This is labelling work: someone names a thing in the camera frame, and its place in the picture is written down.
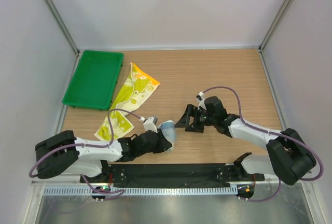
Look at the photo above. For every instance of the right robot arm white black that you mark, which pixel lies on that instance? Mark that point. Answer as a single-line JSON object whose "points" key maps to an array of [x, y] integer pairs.
{"points": [[286, 156]]}

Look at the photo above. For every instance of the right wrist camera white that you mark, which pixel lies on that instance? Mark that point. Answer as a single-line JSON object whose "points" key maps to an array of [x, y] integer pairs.
{"points": [[201, 100]]}

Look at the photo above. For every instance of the aluminium frame post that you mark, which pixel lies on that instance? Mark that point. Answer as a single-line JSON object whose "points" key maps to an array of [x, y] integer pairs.
{"points": [[57, 17], [276, 21]]}

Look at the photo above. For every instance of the white slotted cable duct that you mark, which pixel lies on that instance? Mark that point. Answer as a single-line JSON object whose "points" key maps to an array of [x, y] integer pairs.
{"points": [[85, 190]]}

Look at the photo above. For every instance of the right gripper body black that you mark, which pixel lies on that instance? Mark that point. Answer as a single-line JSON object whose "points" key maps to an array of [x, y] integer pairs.
{"points": [[208, 120]]}

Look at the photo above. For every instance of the yellow green patterned towel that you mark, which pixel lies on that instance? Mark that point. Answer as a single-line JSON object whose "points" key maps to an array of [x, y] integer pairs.
{"points": [[137, 88]]}

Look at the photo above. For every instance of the left aluminium frame post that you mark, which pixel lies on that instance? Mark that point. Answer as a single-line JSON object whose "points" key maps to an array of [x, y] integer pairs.
{"points": [[57, 17]]}

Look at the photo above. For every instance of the blue polka dot towel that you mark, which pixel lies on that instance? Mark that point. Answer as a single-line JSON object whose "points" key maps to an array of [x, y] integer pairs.
{"points": [[168, 130]]}

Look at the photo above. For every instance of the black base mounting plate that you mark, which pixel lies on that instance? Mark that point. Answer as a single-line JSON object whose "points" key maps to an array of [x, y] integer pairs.
{"points": [[170, 176]]}

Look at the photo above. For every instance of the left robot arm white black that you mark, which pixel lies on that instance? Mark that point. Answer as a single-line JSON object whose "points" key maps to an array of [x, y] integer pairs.
{"points": [[66, 154]]}

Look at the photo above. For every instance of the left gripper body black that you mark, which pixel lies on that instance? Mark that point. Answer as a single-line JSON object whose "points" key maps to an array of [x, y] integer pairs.
{"points": [[158, 146]]}

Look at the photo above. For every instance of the right aluminium frame post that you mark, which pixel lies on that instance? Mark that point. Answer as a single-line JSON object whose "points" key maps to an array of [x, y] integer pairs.
{"points": [[276, 21]]}

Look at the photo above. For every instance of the green plastic tray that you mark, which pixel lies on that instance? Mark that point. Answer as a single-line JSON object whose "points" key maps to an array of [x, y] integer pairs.
{"points": [[93, 83]]}

